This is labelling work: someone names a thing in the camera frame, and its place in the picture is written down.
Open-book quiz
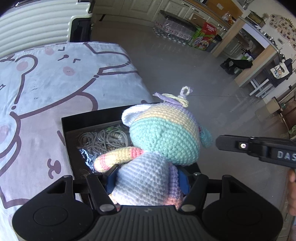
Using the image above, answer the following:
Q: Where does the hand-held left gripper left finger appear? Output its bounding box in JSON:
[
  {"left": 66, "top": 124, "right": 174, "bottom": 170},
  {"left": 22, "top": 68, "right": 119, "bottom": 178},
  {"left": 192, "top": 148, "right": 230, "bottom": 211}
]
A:
[{"left": 44, "top": 166, "right": 119, "bottom": 214}]

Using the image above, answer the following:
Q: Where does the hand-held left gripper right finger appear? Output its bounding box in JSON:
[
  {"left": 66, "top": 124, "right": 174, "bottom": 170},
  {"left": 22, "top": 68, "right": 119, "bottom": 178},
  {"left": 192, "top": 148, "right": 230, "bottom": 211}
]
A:
[{"left": 178, "top": 168, "right": 250, "bottom": 212}]

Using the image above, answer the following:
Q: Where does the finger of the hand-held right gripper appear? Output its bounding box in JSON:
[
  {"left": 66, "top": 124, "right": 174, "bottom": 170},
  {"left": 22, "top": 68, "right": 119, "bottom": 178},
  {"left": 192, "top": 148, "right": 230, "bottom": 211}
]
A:
[{"left": 216, "top": 136, "right": 266, "bottom": 160}]

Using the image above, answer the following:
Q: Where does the clear bag of beaded cords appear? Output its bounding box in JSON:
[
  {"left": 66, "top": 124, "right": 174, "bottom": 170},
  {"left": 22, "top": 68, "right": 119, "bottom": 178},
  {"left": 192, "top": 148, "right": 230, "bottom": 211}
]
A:
[{"left": 79, "top": 125, "right": 133, "bottom": 173}]

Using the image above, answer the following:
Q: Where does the pastel crochet doll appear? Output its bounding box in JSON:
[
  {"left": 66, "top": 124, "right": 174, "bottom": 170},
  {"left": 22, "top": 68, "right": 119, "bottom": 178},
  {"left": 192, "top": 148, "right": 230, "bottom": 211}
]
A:
[{"left": 94, "top": 86, "right": 213, "bottom": 207}]

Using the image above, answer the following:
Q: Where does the black cardboard box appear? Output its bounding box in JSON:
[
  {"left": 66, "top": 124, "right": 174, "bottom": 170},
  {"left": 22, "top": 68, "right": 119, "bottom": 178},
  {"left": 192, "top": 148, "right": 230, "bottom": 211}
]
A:
[{"left": 61, "top": 103, "right": 201, "bottom": 202}]

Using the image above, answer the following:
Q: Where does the person's right hand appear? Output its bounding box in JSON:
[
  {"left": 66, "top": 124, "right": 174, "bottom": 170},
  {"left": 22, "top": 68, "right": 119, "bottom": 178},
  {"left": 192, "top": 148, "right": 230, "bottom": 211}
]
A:
[{"left": 287, "top": 169, "right": 296, "bottom": 215}]

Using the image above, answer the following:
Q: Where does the wooden counter table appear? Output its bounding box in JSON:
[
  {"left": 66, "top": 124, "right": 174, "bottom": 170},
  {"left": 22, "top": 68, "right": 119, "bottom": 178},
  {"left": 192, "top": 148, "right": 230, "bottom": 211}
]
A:
[{"left": 211, "top": 16, "right": 287, "bottom": 87}]

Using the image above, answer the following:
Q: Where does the black printed tote bag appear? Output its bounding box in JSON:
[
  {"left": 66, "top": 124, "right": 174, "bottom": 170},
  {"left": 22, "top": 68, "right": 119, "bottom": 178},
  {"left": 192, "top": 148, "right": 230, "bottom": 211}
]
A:
[{"left": 269, "top": 59, "right": 293, "bottom": 87}]

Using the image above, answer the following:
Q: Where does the printed bear blanket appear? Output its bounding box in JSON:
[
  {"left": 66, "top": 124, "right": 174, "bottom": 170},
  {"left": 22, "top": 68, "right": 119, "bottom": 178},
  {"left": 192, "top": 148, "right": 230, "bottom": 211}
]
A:
[{"left": 0, "top": 42, "right": 155, "bottom": 241}]

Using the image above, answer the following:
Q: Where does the red green carton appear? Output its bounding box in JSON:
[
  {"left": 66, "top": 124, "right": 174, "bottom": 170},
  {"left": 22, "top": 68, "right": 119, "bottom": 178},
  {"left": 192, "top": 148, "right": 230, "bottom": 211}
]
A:
[{"left": 192, "top": 22, "right": 219, "bottom": 50}]

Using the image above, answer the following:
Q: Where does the glass fish tank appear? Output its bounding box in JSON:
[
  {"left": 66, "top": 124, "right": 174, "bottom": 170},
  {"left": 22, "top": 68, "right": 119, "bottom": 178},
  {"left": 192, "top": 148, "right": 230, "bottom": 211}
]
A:
[{"left": 246, "top": 10, "right": 265, "bottom": 27}]

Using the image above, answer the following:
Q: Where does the pack of water bottles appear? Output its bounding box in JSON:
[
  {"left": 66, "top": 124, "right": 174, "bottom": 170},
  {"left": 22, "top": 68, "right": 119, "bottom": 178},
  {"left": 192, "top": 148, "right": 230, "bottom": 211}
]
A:
[{"left": 154, "top": 10, "right": 197, "bottom": 45}]

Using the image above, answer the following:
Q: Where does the white ribbed suitcase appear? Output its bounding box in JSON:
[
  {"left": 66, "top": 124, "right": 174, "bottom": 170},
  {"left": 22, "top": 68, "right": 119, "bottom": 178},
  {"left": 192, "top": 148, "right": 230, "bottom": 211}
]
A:
[{"left": 0, "top": 0, "right": 96, "bottom": 58}]

